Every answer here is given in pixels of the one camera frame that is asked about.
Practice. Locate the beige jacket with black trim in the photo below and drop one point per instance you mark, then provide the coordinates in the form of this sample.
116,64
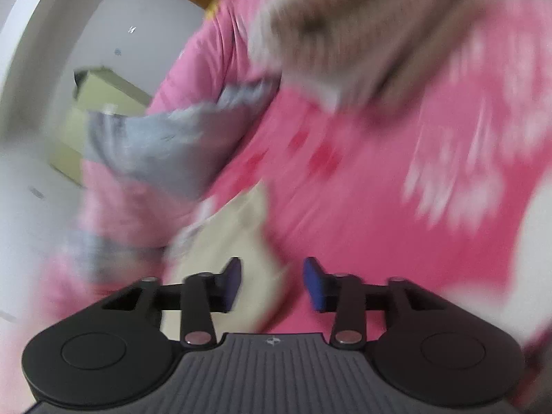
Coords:
233,233

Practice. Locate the pink grey floral quilt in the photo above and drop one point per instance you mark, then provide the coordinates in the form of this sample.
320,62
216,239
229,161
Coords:
142,151

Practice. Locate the pale green wardrobe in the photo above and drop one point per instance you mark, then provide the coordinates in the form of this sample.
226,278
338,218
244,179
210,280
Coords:
108,90

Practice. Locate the pink floral fleece blanket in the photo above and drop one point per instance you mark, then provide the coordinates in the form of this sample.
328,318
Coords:
366,181

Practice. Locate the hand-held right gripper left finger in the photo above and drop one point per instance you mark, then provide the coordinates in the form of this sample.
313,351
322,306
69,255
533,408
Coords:
233,282

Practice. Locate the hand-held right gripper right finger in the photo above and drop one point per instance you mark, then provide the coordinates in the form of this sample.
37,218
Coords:
312,282

